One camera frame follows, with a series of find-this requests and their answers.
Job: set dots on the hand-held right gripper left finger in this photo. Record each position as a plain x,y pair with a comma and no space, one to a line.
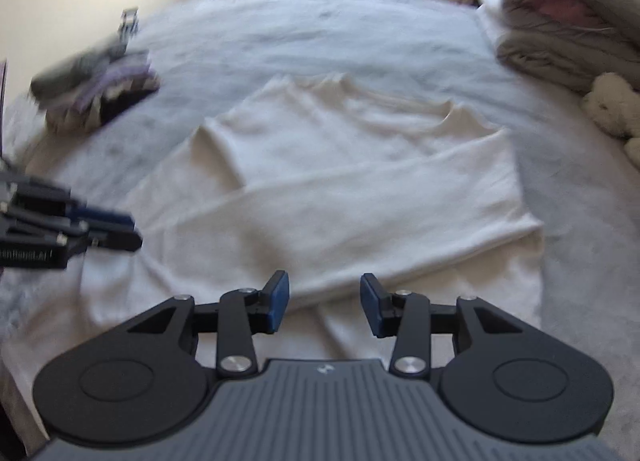
277,302

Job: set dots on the bed with grey sheet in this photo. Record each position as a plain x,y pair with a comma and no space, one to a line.
350,41

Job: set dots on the folded grey duvet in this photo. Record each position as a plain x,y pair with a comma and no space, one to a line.
540,51

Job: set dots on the pile of folded clothes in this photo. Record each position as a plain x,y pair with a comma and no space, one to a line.
70,121

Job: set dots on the black garment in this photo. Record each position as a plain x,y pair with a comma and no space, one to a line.
125,101

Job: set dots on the purple folded garment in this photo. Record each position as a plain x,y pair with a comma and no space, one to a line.
115,73

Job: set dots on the grey sweater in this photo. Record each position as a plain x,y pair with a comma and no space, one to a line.
75,68

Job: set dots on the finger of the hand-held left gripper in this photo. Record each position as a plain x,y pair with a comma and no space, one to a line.
115,242
105,219

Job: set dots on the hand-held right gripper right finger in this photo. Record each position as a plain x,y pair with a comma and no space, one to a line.
372,305

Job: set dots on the white plush dog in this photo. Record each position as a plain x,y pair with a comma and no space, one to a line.
610,101

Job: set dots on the white shirt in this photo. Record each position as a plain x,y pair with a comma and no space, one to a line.
325,181

